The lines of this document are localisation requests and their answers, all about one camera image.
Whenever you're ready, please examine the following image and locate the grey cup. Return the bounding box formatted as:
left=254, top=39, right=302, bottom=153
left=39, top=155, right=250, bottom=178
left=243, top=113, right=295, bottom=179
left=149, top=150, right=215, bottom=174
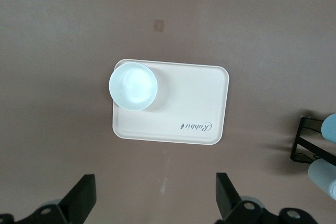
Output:
left=307, top=157, right=336, bottom=204

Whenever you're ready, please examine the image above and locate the white bowl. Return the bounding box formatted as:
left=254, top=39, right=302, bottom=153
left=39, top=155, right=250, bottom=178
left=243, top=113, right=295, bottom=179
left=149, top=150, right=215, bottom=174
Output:
left=108, top=61, right=159, bottom=112

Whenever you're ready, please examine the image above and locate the light blue cup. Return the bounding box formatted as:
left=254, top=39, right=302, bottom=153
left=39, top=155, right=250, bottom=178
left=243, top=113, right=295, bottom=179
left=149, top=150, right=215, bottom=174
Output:
left=320, top=113, right=336, bottom=143

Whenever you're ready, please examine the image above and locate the beige rectangular tray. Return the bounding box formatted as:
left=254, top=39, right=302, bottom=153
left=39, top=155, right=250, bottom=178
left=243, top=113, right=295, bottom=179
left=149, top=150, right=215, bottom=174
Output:
left=112, top=58, right=230, bottom=146

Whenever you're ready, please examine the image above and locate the black wire cup rack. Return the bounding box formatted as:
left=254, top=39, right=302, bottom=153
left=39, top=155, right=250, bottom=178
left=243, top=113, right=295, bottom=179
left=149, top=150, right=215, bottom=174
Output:
left=289, top=116, right=336, bottom=168

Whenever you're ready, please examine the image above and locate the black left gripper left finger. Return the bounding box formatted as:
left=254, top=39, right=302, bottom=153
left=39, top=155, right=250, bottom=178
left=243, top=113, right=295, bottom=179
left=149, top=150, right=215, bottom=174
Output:
left=58, top=174, right=96, bottom=224

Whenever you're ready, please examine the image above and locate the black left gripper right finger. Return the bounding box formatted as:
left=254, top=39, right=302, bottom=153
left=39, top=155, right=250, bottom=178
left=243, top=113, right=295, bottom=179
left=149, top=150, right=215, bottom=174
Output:
left=215, top=173, right=247, bottom=224

